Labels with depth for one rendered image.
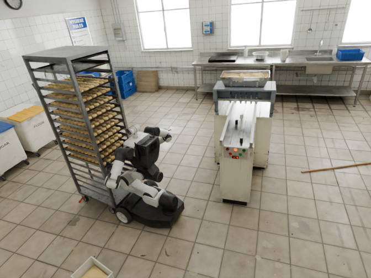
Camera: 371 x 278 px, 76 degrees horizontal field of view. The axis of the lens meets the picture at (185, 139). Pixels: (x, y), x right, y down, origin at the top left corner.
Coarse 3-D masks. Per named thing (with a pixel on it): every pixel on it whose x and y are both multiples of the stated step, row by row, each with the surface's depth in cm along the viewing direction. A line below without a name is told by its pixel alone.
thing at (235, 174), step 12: (240, 120) 284; (228, 132) 262; (240, 132) 259; (228, 144) 241; (240, 144) 239; (252, 156) 239; (228, 168) 255; (240, 168) 250; (252, 168) 315; (228, 180) 263; (240, 180) 259; (228, 192) 272; (240, 192) 267; (240, 204) 280
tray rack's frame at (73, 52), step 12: (60, 48) 240; (72, 48) 232; (84, 48) 225; (96, 48) 219; (24, 60) 220; (60, 60) 195; (36, 84) 233; (60, 144) 267; (84, 192) 300; (120, 192) 295; (108, 204) 279
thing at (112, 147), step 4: (116, 144) 270; (120, 144) 273; (68, 148) 273; (72, 148) 270; (76, 148) 268; (108, 148) 267; (112, 148) 263; (80, 152) 264; (84, 152) 260; (88, 152) 259; (104, 152) 256; (108, 152) 259; (92, 156) 255; (96, 156) 252; (104, 156) 253
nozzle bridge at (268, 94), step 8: (216, 88) 288; (224, 88) 285; (232, 88) 283; (240, 88) 281; (248, 88) 278; (256, 88) 276; (264, 88) 274; (272, 88) 272; (216, 96) 290; (224, 96) 296; (232, 96) 293; (248, 96) 288; (264, 96) 282; (272, 96) 271; (216, 104) 307; (272, 104) 286; (272, 112) 291
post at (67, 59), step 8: (72, 72) 197; (72, 80) 199; (80, 96) 208; (80, 104) 211; (88, 120) 220; (88, 128) 222; (96, 144) 233; (96, 152) 236; (104, 168) 249; (104, 176) 251; (112, 200) 269
